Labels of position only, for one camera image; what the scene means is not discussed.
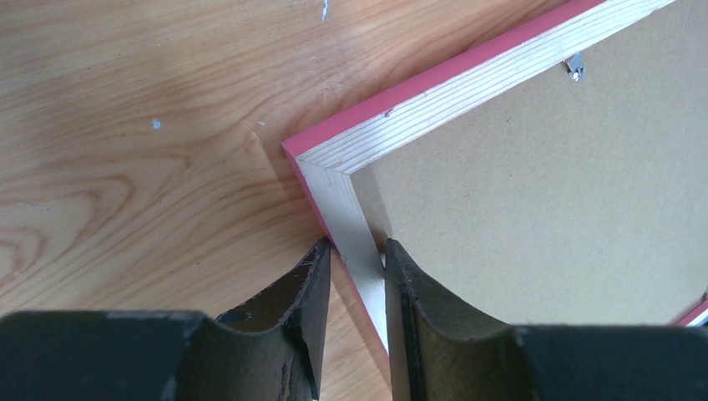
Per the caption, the wooden picture frame pink inlay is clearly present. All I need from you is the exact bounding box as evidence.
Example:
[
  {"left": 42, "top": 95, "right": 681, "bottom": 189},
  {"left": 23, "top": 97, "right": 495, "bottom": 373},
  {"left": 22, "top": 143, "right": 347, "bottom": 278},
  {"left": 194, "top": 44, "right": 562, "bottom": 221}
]
[{"left": 284, "top": 1, "right": 676, "bottom": 343}]

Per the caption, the brown cardboard backing board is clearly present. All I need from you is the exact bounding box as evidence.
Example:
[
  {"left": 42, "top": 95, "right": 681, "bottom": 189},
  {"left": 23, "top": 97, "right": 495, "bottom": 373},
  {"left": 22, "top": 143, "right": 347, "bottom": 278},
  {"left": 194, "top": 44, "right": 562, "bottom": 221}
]
[{"left": 352, "top": 1, "right": 707, "bottom": 324}]

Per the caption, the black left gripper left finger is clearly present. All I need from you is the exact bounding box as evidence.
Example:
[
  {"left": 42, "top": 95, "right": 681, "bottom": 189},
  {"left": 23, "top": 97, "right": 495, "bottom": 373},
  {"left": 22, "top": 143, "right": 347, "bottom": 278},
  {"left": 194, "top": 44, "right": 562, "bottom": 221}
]
[{"left": 1, "top": 238, "right": 331, "bottom": 400}]

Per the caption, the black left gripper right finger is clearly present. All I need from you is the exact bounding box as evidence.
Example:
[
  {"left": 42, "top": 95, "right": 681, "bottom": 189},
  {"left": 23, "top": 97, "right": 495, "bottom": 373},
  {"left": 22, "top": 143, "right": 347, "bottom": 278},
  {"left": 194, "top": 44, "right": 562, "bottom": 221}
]
[{"left": 385, "top": 239, "right": 707, "bottom": 400}]

